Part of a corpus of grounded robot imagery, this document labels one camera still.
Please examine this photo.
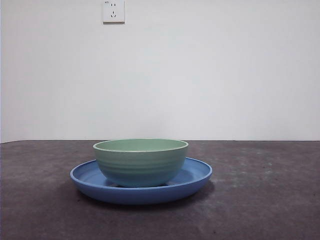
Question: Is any white wall socket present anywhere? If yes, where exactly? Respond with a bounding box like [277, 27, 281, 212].
[103, 0, 126, 25]

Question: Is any blue round plate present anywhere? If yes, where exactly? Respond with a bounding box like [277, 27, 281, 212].
[69, 157, 214, 206]

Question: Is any green ribbed bowl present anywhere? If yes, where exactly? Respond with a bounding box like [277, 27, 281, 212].
[92, 138, 190, 188]

